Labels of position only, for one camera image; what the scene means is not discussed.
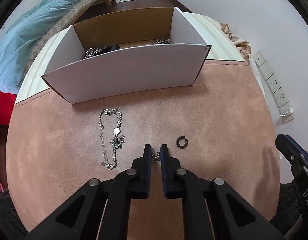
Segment pink suede mat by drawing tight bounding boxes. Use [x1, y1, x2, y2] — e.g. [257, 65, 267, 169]
[6, 60, 280, 230]

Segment black fluffy cushion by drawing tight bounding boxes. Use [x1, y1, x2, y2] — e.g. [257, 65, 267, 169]
[0, 190, 28, 240]

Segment light blue duvet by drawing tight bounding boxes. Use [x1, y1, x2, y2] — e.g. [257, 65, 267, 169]
[0, 0, 80, 94]

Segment patterned mattress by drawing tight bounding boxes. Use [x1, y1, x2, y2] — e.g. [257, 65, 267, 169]
[22, 0, 109, 78]

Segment white power strip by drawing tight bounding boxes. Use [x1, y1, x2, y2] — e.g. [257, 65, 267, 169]
[253, 51, 294, 124]

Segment checkered beige scarf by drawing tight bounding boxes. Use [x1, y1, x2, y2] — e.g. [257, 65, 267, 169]
[220, 23, 252, 63]

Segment thick silver chain bracelet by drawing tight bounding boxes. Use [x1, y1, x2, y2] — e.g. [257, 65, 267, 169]
[83, 47, 107, 59]

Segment small gold clasp earring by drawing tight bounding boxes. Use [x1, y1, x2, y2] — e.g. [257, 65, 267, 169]
[152, 152, 161, 163]

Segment black ring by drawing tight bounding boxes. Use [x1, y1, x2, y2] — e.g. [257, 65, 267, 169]
[176, 135, 189, 149]

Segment silver pendant necklace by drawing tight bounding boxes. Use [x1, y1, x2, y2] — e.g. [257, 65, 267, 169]
[148, 37, 173, 45]

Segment white cardboard box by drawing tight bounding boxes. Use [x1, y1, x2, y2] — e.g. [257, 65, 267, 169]
[42, 7, 211, 104]

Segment silver charm bracelet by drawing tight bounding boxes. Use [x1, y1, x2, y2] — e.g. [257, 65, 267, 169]
[98, 107, 126, 171]

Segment red bed sheet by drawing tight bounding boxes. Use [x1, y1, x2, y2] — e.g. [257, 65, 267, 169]
[0, 91, 17, 126]

